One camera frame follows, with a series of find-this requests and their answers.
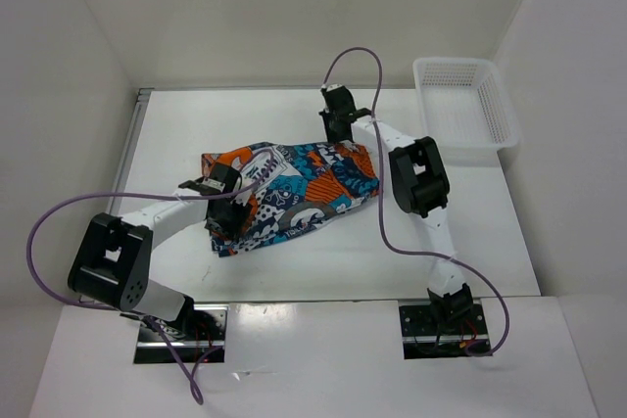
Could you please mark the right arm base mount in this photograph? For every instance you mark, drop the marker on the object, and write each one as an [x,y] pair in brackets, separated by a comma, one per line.
[423,339]

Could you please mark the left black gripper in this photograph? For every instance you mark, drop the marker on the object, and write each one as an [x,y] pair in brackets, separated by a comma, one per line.
[232,230]

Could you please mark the patterned blue orange shorts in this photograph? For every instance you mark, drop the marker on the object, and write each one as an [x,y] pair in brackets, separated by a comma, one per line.
[308,185]

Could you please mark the white plastic basket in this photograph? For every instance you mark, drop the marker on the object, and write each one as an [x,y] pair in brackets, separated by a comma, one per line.
[465,108]

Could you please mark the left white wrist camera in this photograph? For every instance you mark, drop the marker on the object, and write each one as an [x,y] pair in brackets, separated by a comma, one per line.
[246,191]

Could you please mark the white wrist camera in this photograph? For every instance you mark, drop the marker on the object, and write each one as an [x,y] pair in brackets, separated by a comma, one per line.
[246,191]
[332,92]

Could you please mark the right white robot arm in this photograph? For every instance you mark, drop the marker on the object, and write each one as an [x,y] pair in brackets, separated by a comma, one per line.
[415,174]

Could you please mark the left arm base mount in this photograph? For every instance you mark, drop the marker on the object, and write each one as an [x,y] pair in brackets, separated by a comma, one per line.
[201,338]

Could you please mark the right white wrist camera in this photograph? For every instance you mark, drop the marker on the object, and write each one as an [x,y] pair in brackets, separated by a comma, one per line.
[332,92]

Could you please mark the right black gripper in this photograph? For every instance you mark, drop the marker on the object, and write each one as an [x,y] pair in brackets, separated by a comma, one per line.
[331,137]

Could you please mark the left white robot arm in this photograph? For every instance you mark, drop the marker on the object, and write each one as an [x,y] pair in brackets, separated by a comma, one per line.
[112,264]

